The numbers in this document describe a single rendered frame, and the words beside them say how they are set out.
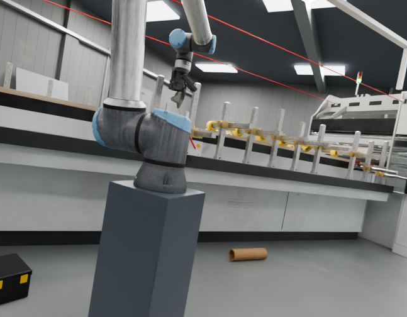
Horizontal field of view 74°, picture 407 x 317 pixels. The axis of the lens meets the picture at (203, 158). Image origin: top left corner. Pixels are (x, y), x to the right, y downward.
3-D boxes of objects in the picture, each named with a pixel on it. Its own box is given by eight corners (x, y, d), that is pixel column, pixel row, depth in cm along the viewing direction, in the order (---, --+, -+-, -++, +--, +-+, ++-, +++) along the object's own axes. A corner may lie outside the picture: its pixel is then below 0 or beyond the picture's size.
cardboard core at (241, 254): (268, 250, 203) (236, 251, 189) (266, 260, 204) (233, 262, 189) (261, 246, 210) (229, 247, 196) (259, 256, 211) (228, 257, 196)
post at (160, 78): (151, 153, 165) (165, 75, 163) (146, 152, 164) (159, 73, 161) (150, 153, 168) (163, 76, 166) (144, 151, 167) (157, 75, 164)
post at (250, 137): (247, 171, 201) (259, 107, 199) (243, 170, 199) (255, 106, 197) (245, 170, 204) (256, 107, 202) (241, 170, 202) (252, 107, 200)
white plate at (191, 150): (200, 156, 180) (203, 141, 179) (164, 151, 168) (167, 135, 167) (200, 156, 180) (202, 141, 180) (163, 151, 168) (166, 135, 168)
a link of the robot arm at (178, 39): (190, 28, 132) (196, 39, 144) (168, 26, 134) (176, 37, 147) (187, 47, 133) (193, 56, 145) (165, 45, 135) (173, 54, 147)
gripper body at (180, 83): (167, 90, 153) (171, 68, 153) (181, 94, 157) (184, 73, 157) (172, 88, 147) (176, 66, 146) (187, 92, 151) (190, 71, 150)
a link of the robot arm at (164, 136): (178, 165, 88) (187, 111, 87) (131, 155, 91) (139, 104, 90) (190, 163, 103) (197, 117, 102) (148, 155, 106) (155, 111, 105)
